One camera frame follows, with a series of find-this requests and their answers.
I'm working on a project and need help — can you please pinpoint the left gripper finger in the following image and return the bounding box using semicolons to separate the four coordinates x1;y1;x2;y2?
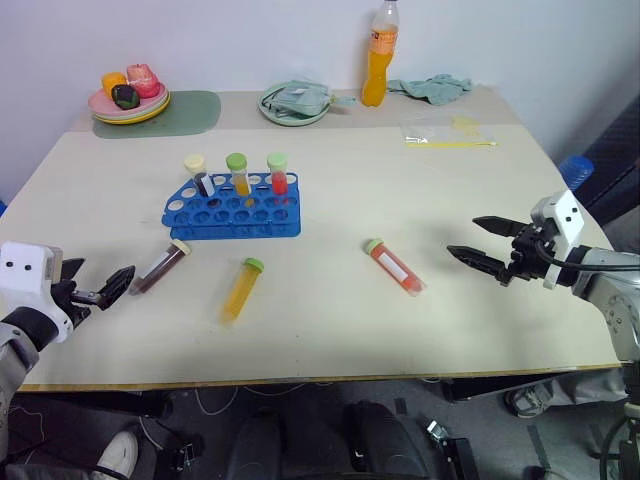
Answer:
94;264;137;312
61;257;87;285

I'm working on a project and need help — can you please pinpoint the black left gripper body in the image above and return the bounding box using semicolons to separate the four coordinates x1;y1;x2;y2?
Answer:
49;278;102;331

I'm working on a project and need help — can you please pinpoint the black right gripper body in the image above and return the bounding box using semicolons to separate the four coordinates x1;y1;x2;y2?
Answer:
497;221;562;287

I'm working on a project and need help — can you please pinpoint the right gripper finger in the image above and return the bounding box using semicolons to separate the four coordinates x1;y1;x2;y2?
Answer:
445;244;507;285
471;215;524;241

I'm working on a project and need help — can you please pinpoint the dark liquid tube, cream cap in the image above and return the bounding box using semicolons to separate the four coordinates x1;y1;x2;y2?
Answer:
128;239;194;297

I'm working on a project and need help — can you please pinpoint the red liquid tube, white label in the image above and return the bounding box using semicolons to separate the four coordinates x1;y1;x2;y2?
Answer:
363;238;428;298

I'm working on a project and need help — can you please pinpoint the blue test tube rack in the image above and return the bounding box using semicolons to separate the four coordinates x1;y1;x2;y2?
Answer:
164;172;303;242

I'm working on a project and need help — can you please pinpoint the orange liquid tube, green cap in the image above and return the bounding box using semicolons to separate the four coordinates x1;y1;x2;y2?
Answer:
219;257;266;327

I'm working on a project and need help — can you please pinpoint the dark liquid tube, plain label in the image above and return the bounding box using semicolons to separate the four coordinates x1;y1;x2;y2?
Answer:
183;154;217;198

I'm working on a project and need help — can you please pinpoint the orange liquid tube, dark-green cap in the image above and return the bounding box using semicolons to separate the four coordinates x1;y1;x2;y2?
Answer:
225;152;254;207

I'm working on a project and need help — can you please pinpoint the red liquid tube, pale-green cap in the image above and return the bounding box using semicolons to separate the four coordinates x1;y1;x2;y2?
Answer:
266;152;291;196

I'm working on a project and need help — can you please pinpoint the blue ribbed cap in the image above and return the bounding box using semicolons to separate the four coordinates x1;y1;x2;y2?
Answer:
558;155;596;192

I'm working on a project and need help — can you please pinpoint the clear yellow-zip plastic bag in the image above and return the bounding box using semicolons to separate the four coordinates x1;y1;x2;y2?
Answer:
399;115;500;149

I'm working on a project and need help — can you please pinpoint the black woven-texture object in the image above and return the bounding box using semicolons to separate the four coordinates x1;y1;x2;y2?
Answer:
569;96;640;232

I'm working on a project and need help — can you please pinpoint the green cloth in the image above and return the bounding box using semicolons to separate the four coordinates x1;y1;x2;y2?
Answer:
386;73;475;108

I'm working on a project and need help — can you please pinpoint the grey shoe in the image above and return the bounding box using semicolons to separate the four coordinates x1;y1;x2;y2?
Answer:
503;383;557;420

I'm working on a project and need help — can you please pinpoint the white shoe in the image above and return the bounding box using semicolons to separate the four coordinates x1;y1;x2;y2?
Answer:
93;430;140;480

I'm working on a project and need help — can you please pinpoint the pink plate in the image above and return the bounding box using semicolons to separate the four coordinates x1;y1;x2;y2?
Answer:
88;81;169;120

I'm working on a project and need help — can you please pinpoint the yellow-green plate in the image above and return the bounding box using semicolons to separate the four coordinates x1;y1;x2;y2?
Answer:
92;91;173;127

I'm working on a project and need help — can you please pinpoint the dark toy fruit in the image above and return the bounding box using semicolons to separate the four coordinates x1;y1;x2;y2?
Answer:
110;83;139;110

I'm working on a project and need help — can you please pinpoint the black device with silver clamp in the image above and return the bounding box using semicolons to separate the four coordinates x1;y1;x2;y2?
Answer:
423;418;482;480

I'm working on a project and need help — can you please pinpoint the green placemat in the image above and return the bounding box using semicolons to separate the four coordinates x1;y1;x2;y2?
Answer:
91;89;223;141

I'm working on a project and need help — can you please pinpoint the orange toy fruit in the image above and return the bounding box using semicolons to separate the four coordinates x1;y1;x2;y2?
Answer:
101;72;128;97

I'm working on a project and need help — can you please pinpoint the black tripod stand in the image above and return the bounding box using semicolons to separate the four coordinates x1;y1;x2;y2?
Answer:
598;368;640;474

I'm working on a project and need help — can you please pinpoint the orange drink bottle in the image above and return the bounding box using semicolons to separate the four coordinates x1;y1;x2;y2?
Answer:
360;0;402;109

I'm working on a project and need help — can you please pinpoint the pink toy fruit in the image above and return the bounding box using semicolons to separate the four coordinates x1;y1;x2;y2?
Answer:
125;63;162;100

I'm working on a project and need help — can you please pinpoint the dark rounded shape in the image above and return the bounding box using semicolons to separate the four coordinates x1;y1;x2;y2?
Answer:
343;401;427;480

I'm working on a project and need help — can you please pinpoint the light green plate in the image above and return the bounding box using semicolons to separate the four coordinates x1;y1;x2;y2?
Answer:
257;82;333;127

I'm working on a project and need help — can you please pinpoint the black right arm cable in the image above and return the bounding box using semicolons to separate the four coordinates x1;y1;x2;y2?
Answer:
533;238;640;274

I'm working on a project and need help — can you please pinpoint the white floor cable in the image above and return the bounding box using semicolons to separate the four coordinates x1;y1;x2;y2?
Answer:
193;380;312;417

